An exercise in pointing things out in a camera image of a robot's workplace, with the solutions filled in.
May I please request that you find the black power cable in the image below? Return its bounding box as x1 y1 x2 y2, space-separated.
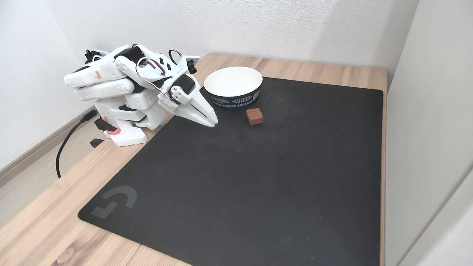
55 109 98 179

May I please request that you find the white navy paper bowl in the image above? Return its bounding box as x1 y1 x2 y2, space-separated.
204 66 263 110

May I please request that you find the black desk mat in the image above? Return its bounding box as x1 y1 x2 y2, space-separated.
78 76 384 266

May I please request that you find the black wall power adapter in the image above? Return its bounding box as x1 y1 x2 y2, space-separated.
85 49 108 64

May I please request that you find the brown toy cube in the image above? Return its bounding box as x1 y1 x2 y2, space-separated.
246 108 264 126

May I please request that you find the wooden baseboard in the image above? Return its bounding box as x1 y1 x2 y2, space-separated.
0 105 96 187

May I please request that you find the black orange table clamp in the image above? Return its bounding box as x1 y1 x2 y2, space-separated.
90 116 121 149

